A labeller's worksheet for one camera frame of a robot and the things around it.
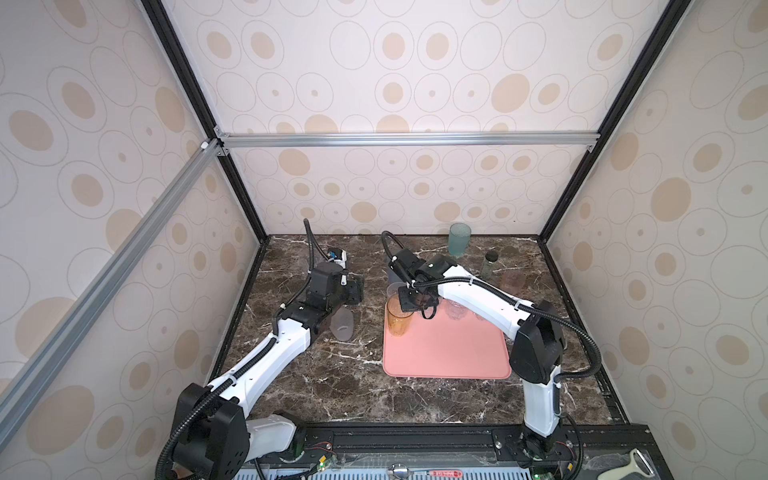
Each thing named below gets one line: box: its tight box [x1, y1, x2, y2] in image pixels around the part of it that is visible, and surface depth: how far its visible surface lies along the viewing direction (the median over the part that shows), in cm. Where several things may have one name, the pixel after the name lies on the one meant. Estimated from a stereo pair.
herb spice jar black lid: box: [480, 250, 500, 283], surface depth 106 cm
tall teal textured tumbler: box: [448, 222, 472, 257], surface depth 115 cm
